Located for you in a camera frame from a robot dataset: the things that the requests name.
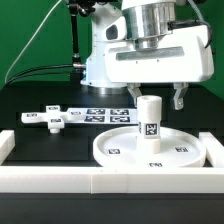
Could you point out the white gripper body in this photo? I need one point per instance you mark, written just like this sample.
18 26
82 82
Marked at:
181 56

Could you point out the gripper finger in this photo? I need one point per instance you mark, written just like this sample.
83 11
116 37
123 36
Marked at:
180 90
134 90

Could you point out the white round table top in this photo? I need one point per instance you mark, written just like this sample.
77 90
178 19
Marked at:
122 147

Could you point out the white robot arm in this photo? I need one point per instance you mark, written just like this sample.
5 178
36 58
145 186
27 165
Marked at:
143 42

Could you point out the white marker sheet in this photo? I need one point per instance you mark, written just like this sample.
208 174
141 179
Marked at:
102 115

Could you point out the white right fence block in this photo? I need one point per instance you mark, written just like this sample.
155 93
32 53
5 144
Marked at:
214 149

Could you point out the white fence block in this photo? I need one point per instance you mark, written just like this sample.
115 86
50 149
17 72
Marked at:
214 149
7 143

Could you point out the white cross table base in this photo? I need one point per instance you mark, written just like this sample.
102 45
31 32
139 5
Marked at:
54 117

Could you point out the white left fence block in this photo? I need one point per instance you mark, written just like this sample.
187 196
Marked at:
7 143

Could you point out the white front fence bar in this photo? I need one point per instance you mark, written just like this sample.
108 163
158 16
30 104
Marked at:
94 180

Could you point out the black camera stand pole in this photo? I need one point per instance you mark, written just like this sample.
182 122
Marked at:
84 8

